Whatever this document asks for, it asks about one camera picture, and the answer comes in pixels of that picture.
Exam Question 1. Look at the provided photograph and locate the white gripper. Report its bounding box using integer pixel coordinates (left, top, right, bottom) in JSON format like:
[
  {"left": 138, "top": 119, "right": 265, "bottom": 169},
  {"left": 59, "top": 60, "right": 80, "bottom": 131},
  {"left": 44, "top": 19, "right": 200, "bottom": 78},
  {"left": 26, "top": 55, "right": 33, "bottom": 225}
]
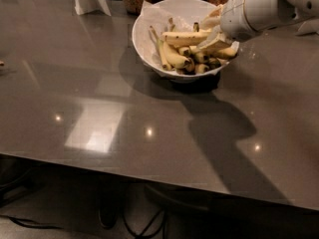
[{"left": 197, "top": 0, "right": 279, "bottom": 50}]

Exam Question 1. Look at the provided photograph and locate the long top yellow banana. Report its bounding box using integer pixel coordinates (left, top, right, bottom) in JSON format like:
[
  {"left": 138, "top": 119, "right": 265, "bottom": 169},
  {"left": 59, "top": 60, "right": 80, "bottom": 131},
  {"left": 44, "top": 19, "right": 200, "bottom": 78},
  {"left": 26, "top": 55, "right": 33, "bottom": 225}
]
[{"left": 161, "top": 32, "right": 210, "bottom": 47}]

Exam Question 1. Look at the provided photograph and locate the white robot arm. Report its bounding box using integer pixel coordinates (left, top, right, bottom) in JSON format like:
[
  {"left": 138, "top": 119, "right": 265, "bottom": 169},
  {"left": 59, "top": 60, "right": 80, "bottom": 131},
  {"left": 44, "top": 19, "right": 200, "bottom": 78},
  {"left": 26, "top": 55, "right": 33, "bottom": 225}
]
[{"left": 198, "top": 0, "right": 319, "bottom": 49}]

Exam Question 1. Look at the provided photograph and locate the right yellow banana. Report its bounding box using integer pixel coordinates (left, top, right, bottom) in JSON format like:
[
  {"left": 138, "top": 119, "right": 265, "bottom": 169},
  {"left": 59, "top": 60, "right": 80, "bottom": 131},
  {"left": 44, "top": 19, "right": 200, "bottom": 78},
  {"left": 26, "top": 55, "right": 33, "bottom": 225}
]
[{"left": 190, "top": 46, "right": 237, "bottom": 60}]

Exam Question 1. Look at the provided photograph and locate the small front centre banana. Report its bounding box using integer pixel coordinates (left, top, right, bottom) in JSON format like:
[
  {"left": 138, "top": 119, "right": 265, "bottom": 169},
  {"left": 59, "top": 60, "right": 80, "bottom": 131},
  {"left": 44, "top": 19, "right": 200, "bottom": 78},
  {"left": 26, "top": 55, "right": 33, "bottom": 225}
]
[{"left": 194, "top": 52, "right": 209, "bottom": 64}]

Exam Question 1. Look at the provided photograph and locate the white ceramic bowl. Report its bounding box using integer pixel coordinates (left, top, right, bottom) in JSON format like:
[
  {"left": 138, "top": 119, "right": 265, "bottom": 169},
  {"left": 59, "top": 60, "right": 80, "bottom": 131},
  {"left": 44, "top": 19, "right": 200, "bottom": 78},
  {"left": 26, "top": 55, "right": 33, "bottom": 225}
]
[{"left": 132, "top": 0, "right": 239, "bottom": 83}]

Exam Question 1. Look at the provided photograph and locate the small front low banana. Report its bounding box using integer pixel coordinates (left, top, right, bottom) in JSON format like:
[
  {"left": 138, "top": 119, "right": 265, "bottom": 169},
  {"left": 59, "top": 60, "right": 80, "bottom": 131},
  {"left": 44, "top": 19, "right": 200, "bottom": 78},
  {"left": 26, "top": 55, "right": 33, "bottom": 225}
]
[{"left": 194, "top": 64, "right": 209, "bottom": 74}]

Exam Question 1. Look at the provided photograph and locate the curved left yellow banana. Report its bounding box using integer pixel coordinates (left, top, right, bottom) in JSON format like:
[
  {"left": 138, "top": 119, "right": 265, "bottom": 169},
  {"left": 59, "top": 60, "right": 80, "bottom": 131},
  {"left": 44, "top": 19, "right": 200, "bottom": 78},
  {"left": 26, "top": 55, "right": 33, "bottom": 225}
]
[{"left": 162, "top": 42, "right": 190, "bottom": 69}]

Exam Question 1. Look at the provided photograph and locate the thin leftmost yellow banana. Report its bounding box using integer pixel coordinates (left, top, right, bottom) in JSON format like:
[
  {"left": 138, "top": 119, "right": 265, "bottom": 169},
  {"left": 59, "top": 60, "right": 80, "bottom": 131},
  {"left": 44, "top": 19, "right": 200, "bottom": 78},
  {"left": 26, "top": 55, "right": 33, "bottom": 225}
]
[{"left": 150, "top": 26, "right": 172, "bottom": 71}]

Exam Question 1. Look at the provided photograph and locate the white paper bowl liner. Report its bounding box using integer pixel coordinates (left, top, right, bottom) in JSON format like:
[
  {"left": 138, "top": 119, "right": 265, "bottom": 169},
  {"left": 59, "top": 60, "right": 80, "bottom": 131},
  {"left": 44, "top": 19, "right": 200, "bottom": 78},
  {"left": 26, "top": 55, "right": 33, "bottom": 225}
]
[{"left": 138, "top": 0, "right": 193, "bottom": 78}]

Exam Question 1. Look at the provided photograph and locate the black floor cable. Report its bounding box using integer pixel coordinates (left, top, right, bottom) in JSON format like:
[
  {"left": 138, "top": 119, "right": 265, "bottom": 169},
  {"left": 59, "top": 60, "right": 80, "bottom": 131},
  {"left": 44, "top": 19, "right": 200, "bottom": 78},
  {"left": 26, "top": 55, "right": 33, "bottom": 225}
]
[{"left": 0, "top": 207, "right": 168, "bottom": 239}]

